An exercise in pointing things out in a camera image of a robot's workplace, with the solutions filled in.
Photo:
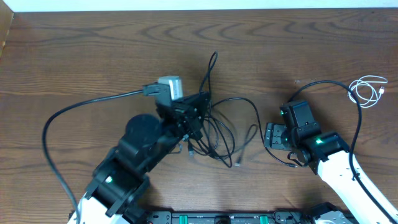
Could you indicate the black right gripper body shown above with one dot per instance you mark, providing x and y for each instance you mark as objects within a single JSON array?
[{"x": 280, "y": 137}]

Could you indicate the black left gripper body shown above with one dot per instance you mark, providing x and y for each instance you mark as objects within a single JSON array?
[{"x": 189, "y": 124}]

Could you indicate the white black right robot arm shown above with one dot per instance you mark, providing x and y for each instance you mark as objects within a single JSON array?
[{"x": 328, "y": 156}]

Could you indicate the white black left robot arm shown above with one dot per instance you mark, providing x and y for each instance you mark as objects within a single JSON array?
[{"x": 120, "y": 180}]

